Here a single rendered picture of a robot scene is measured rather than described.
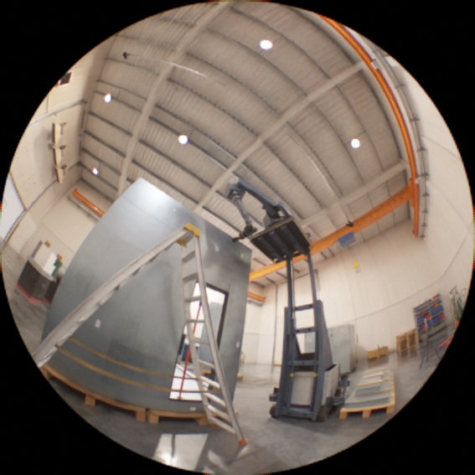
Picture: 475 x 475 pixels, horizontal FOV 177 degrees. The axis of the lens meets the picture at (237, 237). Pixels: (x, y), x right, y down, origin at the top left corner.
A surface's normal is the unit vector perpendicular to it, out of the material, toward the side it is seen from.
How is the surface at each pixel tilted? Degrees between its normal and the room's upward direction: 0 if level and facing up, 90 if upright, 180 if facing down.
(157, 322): 90
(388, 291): 90
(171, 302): 90
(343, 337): 90
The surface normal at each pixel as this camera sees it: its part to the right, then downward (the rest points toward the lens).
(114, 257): 0.63, -0.44
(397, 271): -0.76, -0.50
